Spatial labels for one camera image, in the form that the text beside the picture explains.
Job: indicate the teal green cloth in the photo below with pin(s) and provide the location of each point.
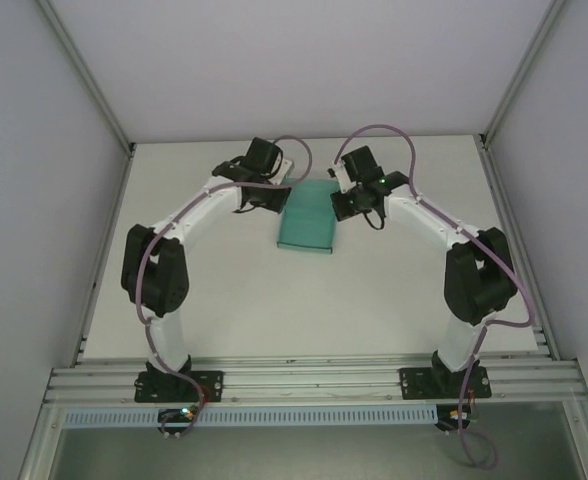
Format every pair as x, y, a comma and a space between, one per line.
306, 220

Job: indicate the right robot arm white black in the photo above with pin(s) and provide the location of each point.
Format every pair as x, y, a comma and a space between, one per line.
469, 260

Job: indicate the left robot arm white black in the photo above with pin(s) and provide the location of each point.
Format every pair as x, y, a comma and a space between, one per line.
174, 235

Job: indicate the grey metal panel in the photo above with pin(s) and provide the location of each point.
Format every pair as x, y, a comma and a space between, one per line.
299, 455

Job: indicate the aluminium table side rail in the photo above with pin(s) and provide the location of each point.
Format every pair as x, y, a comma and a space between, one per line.
509, 210
109, 240

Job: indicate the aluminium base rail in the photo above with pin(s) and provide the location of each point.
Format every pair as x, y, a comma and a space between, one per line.
314, 380

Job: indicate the aluminium frame post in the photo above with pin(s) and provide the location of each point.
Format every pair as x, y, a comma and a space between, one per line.
524, 75
84, 75

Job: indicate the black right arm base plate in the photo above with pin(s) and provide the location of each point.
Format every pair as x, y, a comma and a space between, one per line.
416, 382

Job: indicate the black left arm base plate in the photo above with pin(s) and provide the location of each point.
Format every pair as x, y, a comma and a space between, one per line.
209, 387

